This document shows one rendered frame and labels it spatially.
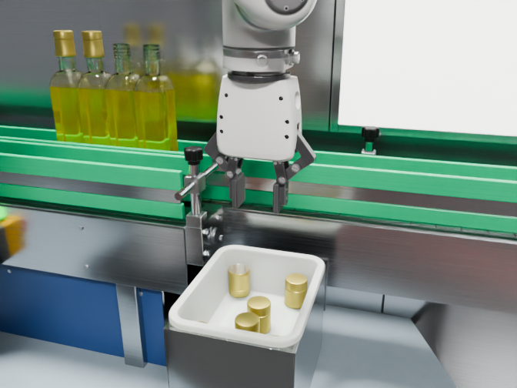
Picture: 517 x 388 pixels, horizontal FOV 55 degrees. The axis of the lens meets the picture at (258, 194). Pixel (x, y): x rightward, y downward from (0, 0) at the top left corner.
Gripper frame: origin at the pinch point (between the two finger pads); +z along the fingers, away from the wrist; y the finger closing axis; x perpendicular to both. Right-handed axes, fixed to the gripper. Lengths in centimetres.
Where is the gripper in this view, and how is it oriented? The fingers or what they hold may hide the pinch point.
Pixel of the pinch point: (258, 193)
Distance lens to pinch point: 65.1
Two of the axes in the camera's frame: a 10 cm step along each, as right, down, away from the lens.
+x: -3.0, 3.4, -8.9
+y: -9.5, -1.1, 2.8
